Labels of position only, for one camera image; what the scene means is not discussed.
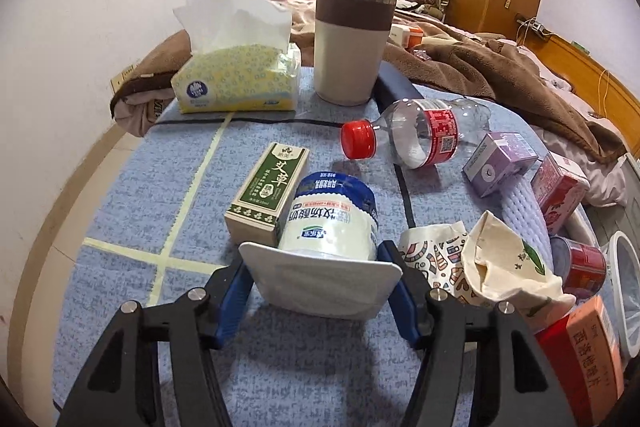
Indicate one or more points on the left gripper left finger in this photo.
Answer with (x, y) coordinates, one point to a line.
(119, 385)

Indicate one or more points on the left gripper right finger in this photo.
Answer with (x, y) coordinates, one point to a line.
(483, 363)

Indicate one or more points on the green herbal oil box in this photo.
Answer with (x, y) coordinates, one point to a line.
(258, 211)

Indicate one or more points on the patterned paper cup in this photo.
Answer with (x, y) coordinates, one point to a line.
(436, 251)

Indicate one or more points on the white yogurt bottle blue label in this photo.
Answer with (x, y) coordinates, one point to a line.
(332, 215)

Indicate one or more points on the white foam fruit net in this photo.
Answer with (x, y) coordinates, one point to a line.
(521, 212)

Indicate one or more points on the purple milk carton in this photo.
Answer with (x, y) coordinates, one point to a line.
(498, 156)

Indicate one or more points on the clear plastic cola bottle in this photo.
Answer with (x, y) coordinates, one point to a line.
(418, 133)

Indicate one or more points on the white trash bin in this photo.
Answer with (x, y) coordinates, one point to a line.
(609, 229)

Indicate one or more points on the orange medicine box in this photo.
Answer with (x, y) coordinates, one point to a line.
(583, 350)

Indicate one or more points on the cream cloth bag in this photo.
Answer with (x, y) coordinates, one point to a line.
(498, 265)

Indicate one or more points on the red drink can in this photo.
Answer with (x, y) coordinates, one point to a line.
(581, 267)

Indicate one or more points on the pink milk carton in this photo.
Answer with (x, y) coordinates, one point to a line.
(559, 185)

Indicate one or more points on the yellow tissue pack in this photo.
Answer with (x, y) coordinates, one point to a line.
(242, 58)

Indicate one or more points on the dark blue glasses case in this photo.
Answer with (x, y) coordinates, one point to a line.
(391, 86)

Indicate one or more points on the wooden headboard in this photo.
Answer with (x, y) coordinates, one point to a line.
(589, 80)

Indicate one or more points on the brown fleece blanket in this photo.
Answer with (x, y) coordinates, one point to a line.
(132, 105)

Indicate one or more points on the beige brown lidded cup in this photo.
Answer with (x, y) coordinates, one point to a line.
(349, 41)

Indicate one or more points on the white orange box on bed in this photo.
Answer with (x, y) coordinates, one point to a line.
(405, 36)

